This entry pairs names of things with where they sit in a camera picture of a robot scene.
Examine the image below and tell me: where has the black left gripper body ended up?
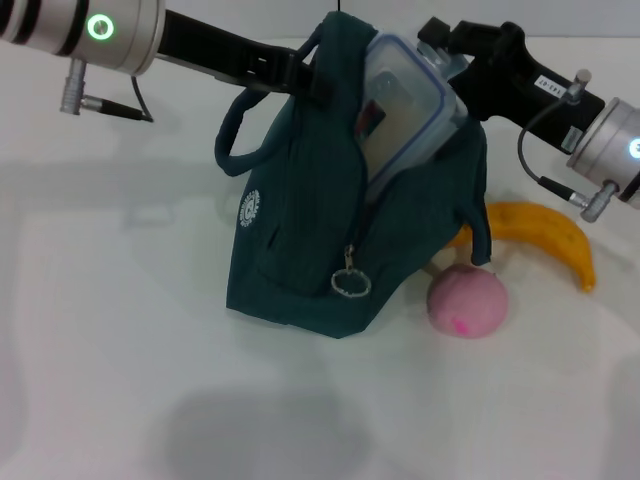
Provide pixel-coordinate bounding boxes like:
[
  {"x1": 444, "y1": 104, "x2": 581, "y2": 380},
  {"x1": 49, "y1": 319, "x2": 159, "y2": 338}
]
[{"x1": 156, "y1": 9, "x2": 297, "y2": 96}]

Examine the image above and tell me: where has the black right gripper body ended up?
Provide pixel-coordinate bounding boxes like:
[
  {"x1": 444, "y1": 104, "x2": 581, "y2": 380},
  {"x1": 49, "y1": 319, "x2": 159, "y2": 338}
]
[{"x1": 473, "y1": 21, "x2": 607, "y2": 152}]

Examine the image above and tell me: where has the clear plastic food container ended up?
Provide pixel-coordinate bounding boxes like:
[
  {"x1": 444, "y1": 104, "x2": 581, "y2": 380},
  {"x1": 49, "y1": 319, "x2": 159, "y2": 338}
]
[{"x1": 357, "y1": 30, "x2": 471, "y2": 207}]

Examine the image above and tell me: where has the dark teal fabric bag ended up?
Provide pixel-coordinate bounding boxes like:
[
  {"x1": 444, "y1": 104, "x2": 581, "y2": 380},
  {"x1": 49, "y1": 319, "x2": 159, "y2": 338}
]
[{"x1": 214, "y1": 10, "x2": 494, "y2": 340}]

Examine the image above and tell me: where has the yellow banana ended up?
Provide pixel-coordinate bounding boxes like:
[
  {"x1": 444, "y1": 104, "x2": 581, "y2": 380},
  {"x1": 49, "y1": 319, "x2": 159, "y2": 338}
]
[{"x1": 447, "y1": 200, "x2": 597, "y2": 294}]

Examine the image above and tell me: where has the pink peach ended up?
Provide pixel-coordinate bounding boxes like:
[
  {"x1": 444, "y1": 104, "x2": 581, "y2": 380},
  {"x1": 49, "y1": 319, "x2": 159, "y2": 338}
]
[{"x1": 425, "y1": 264, "x2": 509, "y2": 340}]

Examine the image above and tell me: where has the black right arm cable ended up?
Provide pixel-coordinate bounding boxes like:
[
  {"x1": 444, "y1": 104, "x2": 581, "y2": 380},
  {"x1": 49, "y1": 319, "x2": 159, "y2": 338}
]
[{"x1": 517, "y1": 68, "x2": 622, "y2": 224}]

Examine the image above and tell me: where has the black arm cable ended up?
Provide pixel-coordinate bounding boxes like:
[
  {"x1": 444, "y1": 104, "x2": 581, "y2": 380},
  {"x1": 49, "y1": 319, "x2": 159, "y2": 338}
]
[
  {"x1": 517, "y1": 68, "x2": 622, "y2": 224},
  {"x1": 59, "y1": 58, "x2": 155, "y2": 124}
]

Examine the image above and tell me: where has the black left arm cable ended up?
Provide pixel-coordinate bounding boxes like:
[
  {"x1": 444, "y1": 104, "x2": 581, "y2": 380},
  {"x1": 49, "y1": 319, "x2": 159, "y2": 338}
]
[{"x1": 59, "y1": 58, "x2": 155, "y2": 124}]

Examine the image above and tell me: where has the silver zipper pull ring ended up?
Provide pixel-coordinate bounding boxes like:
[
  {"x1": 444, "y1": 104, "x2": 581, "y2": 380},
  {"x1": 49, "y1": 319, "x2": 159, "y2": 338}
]
[{"x1": 331, "y1": 244, "x2": 371, "y2": 300}]

